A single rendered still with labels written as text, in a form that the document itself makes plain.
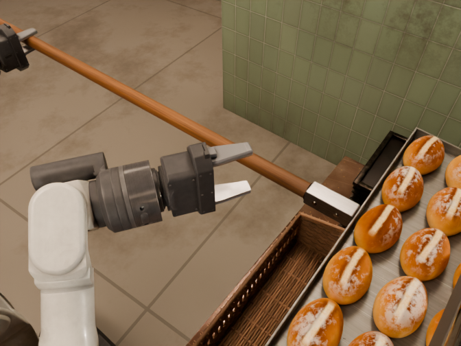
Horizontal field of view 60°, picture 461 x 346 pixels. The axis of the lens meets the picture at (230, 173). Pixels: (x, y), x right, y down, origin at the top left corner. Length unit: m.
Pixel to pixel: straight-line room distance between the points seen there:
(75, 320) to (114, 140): 2.15
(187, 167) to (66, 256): 0.18
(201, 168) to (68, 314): 0.24
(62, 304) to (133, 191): 0.16
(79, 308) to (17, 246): 1.77
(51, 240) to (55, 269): 0.03
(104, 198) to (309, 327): 0.31
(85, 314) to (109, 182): 0.17
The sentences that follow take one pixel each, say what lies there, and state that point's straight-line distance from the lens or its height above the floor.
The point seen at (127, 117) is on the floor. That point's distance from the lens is 2.80.
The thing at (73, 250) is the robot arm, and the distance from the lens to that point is 0.52.
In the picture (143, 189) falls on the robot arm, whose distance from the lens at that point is 0.52.
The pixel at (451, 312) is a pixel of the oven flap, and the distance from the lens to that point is 0.41.
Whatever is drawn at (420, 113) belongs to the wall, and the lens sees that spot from 2.06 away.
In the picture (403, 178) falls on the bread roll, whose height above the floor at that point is 1.24.
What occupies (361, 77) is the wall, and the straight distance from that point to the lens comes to 2.08.
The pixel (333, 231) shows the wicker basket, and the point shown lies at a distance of 1.25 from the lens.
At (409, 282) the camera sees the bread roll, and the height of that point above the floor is 1.23.
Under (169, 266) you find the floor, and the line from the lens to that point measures 2.01.
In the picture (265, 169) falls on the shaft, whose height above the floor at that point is 1.21.
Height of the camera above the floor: 1.75
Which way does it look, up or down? 48 degrees down
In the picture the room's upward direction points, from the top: straight up
